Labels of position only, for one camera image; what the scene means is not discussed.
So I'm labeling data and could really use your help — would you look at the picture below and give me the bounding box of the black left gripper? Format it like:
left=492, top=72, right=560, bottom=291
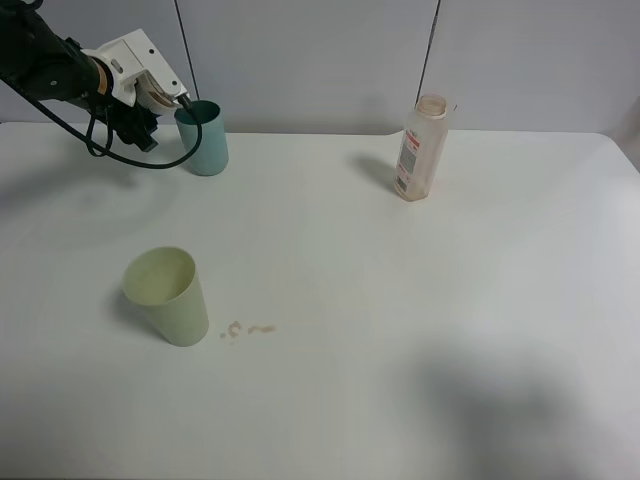
left=104, top=101, right=158, bottom=152

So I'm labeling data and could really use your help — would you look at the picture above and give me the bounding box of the glass cup with blue sleeve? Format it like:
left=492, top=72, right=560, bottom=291
left=135, top=74, right=180, bottom=116

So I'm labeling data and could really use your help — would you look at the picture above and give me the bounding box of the clear plastic drink bottle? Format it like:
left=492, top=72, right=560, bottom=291
left=394, top=94, right=449, bottom=202

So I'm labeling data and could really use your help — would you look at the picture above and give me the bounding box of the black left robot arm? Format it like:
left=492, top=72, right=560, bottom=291
left=1, top=1, right=158, bottom=157

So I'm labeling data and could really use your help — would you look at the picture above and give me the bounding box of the teal plastic cup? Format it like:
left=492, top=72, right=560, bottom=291
left=174, top=100, right=229, bottom=176

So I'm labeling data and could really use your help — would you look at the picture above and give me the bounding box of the light green plastic cup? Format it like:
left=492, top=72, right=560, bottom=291
left=122, top=246, right=209, bottom=347

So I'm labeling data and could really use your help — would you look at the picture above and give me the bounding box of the black left camera cable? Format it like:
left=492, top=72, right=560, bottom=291
left=0, top=74, right=204, bottom=170

